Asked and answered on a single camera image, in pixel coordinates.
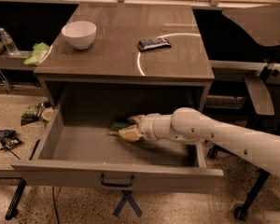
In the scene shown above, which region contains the black drawer handle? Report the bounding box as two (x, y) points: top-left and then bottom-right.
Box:
(100, 174), (134, 188)

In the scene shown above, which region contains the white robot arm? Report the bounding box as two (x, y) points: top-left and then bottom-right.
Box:
(109, 107), (280, 178)

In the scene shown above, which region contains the grey wooden cabinet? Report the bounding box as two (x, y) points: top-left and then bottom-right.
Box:
(35, 3), (214, 110)

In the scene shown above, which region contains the dark chip bag on floor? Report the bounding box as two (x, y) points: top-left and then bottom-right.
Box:
(0, 130), (22, 149)

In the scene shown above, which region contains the white ceramic bowl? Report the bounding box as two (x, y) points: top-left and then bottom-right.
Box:
(62, 21), (96, 49)

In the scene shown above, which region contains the dark blue snack packet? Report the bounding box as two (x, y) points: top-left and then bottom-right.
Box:
(138, 37), (171, 52)

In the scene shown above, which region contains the green cloth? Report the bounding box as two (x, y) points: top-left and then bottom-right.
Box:
(23, 42), (49, 65)

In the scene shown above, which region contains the small round bowl on floor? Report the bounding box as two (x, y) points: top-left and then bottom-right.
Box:
(41, 107), (53, 121)

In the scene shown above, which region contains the black office chair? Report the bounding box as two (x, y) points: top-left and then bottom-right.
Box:
(208, 5), (280, 221)

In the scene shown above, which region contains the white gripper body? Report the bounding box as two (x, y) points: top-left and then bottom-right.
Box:
(138, 113), (173, 141)

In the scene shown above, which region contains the black table leg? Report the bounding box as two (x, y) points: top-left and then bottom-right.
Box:
(5, 178), (26, 220)

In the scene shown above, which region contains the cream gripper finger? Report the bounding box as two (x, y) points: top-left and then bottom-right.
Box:
(109, 124), (142, 142)
(128, 115), (146, 124)

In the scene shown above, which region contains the green snack bag on floor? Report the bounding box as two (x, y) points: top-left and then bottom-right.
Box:
(21, 104), (42, 126)

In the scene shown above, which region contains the green yellow sponge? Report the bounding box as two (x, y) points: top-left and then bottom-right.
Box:
(110, 121), (132, 132)

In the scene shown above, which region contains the clear plastic water bottle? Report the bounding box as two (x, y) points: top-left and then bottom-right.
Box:
(0, 28), (19, 55)

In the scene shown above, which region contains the open grey top drawer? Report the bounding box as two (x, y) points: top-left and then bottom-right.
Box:
(11, 83), (225, 195)

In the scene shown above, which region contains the black floor cable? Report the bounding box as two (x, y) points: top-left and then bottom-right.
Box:
(51, 186), (61, 224)

